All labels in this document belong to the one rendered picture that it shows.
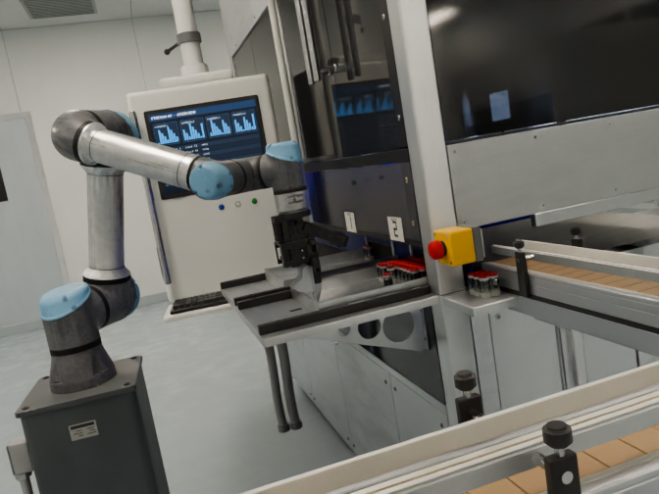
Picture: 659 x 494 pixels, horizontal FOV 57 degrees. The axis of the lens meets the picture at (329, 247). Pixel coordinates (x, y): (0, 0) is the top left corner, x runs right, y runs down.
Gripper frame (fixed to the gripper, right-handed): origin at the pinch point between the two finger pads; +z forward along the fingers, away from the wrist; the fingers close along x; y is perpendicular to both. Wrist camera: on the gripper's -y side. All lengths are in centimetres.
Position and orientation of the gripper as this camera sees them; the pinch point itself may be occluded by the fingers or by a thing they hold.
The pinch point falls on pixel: (318, 296)
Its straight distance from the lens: 139.4
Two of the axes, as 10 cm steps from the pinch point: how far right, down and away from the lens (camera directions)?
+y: -9.4, 2.0, -2.7
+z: 1.7, 9.8, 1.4
